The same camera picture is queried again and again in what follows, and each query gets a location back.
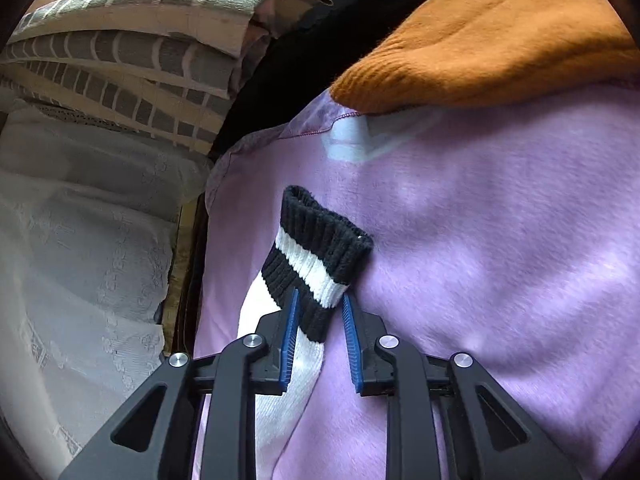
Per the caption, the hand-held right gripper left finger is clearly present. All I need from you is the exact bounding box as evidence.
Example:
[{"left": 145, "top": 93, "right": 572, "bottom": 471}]
[{"left": 57, "top": 287, "right": 302, "bottom": 480}]

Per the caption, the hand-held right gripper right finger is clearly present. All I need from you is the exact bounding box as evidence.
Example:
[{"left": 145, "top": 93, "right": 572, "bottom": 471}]
[{"left": 341, "top": 292, "right": 583, "bottom": 480}]

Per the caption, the white sock with black stripes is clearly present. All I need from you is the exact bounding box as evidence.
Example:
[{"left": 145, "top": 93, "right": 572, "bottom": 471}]
[{"left": 237, "top": 185, "right": 375, "bottom": 480}]

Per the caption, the purple fleece blanket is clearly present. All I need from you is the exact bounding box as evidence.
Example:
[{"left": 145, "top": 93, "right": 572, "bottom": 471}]
[{"left": 192, "top": 85, "right": 640, "bottom": 480}]

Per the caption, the white lace cloth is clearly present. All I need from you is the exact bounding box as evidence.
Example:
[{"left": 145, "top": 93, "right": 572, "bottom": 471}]
[{"left": 0, "top": 85, "right": 216, "bottom": 466}]

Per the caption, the black cloth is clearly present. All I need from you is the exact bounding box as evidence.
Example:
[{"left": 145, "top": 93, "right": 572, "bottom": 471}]
[{"left": 210, "top": 0, "right": 491, "bottom": 156}]

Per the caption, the grey cream striped folded quilt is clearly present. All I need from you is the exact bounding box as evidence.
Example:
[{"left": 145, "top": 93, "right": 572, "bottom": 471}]
[
  {"left": 0, "top": 60, "right": 228, "bottom": 156},
  {"left": 10, "top": 0, "right": 333, "bottom": 61},
  {"left": 0, "top": 30, "right": 246, "bottom": 103}
]

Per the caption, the orange knit garment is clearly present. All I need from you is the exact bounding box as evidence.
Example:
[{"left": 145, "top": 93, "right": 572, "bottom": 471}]
[{"left": 330, "top": 0, "right": 640, "bottom": 113}]

